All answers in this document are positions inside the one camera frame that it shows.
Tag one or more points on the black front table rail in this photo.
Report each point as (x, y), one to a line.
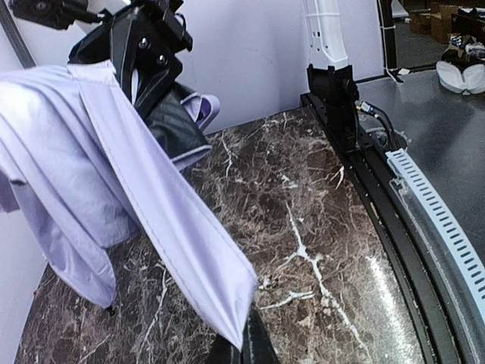
(440, 333)

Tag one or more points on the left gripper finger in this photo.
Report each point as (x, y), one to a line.
(257, 347)

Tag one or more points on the right black corner post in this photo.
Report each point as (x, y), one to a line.
(387, 29)

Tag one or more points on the grey slotted cable duct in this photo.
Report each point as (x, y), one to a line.
(455, 239)

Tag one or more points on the lavender folding umbrella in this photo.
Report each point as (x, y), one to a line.
(78, 161)

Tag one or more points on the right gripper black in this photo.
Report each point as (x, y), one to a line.
(141, 40)

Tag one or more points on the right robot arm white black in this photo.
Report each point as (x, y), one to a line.
(330, 77)

